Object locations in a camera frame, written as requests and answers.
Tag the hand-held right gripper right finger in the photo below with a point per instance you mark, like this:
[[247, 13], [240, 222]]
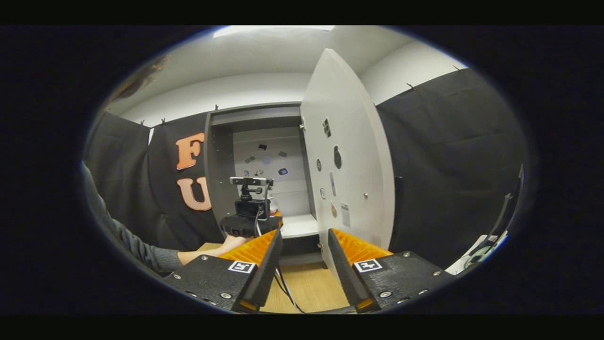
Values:
[[349, 274]]

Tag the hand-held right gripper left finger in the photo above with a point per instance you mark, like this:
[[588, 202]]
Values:
[[264, 274]]

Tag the clear bottle with red label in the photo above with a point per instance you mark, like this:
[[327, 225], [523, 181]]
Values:
[[273, 205]]

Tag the light grey cabinet door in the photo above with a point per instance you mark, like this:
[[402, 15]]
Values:
[[349, 118]]

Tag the dark grey cabinet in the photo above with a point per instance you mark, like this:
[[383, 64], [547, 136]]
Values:
[[219, 165]]

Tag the white cabinet shelf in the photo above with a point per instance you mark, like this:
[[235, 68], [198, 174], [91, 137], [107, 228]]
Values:
[[302, 225]]

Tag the white panel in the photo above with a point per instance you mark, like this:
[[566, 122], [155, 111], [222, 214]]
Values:
[[465, 264]]

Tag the black backdrop cloth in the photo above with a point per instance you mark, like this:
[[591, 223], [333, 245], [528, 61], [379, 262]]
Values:
[[448, 165]]

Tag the ceiling light panel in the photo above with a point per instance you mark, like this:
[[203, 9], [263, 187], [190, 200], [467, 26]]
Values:
[[273, 31]]

